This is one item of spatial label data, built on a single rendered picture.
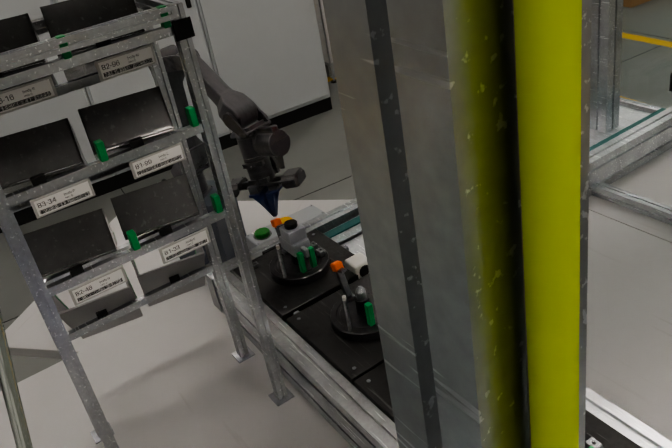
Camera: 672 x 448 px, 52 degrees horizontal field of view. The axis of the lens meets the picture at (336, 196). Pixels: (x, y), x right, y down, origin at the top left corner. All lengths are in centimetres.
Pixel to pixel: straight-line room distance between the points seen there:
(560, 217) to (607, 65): 197
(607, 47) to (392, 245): 193
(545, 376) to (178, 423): 132
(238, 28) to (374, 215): 444
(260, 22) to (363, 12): 451
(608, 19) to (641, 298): 81
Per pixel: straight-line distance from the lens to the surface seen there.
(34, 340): 190
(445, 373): 21
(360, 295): 138
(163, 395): 156
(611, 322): 157
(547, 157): 16
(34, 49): 103
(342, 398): 129
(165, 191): 121
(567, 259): 17
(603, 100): 217
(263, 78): 475
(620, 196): 194
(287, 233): 152
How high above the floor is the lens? 186
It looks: 29 degrees down
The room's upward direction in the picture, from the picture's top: 11 degrees counter-clockwise
